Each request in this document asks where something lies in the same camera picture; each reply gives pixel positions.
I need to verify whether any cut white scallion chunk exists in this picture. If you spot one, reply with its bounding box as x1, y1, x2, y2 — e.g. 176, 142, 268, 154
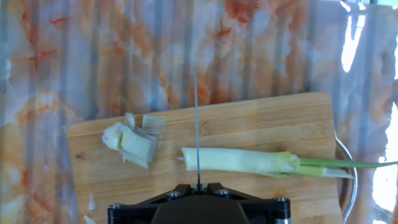
101, 112, 160, 170

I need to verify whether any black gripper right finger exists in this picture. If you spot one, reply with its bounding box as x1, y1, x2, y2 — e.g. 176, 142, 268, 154
201, 182, 292, 224

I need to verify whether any round metal rim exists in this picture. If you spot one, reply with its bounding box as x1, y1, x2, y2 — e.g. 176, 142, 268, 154
335, 132, 359, 223

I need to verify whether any wooden cutting board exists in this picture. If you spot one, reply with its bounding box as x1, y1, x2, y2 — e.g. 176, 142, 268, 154
67, 91, 345, 224

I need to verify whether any translucent scallion skin piece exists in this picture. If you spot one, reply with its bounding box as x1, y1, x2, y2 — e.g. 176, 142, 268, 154
142, 114, 167, 135

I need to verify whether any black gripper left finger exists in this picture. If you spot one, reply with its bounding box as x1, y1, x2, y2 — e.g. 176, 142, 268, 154
107, 183, 195, 224

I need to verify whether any steel kitchen knife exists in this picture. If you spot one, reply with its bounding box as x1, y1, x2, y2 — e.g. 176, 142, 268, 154
192, 70, 201, 191

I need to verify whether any long scallion stalk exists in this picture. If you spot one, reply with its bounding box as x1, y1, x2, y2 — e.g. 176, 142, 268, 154
177, 146, 398, 180

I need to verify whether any orange marble pattern mat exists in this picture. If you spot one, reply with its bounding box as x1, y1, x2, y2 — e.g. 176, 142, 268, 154
0, 0, 398, 224

